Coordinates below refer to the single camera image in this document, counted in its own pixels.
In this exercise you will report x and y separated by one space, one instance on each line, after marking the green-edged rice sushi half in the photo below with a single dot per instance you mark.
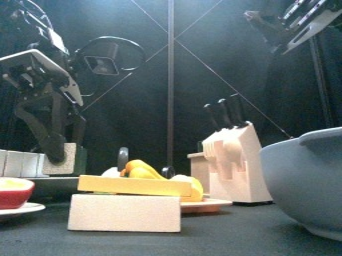
69 160

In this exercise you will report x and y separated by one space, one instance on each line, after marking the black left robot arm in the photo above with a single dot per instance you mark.
26 20

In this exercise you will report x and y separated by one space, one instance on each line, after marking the grey flat plate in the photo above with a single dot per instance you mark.
53 186

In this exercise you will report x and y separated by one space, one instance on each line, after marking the white small plate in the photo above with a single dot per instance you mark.
20 210

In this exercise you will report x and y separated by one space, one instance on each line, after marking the peach toy plate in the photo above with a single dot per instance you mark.
204 204

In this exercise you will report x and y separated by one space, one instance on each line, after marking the yellow toy banana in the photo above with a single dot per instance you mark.
141 170

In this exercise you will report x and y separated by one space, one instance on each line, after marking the red toy bowl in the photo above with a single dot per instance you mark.
13 192

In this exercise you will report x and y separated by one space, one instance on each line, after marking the yellow flat toy slab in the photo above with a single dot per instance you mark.
133 185

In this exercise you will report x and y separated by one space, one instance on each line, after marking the white rectangular toy block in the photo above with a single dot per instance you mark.
124 213

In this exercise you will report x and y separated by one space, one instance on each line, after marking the beige small box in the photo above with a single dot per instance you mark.
197 171

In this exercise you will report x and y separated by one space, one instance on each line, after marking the white toy knife block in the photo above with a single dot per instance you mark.
235 166

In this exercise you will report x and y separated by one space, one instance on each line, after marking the grey-blue large bowl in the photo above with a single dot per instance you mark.
307 183

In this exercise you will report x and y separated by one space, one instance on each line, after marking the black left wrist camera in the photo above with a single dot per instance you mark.
101 60

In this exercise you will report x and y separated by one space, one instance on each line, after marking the grey vertical frame pole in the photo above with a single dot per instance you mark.
169 83

